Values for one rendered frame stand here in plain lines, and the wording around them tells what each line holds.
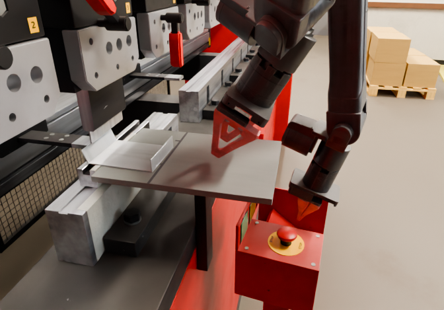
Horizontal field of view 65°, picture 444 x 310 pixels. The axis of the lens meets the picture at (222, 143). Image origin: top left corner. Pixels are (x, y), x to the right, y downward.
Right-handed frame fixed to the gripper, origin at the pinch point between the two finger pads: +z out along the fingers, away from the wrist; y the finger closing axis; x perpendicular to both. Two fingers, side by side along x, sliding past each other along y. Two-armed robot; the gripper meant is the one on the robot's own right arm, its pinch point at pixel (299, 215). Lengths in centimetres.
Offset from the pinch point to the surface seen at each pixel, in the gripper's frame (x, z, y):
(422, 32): -543, -4, -113
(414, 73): -364, 24, -91
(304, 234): 5.2, -0.1, -1.9
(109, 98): 20.7, -21.1, 36.9
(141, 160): 23.6, -14.6, 28.2
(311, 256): 11.1, -0.6, -3.8
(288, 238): 10.9, -1.9, 1.5
